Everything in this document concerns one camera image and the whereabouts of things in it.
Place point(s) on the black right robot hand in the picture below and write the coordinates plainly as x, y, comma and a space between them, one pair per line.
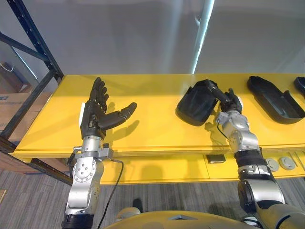
230, 102

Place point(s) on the brown cardboard box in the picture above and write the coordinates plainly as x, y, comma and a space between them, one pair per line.
12, 78
16, 112

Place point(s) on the black plastic housing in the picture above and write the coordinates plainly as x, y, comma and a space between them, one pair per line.
274, 100
300, 86
196, 105

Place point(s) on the grey round disc part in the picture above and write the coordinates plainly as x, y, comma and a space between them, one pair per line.
286, 163
272, 164

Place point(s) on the black rectangular part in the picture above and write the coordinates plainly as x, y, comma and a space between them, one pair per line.
215, 158

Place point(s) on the yellow robot torso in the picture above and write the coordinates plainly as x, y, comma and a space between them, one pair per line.
171, 220

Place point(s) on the yellow shelf board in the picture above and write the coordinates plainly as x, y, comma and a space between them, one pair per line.
152, 112
166, 169

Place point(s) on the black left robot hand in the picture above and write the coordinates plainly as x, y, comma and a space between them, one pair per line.
100, 117

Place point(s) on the dark blue shelf frame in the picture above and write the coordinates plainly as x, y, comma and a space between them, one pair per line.
31, 78

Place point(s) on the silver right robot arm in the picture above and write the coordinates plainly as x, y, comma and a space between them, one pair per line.
252, 167

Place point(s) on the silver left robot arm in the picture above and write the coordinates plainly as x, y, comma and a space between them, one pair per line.
83, 176

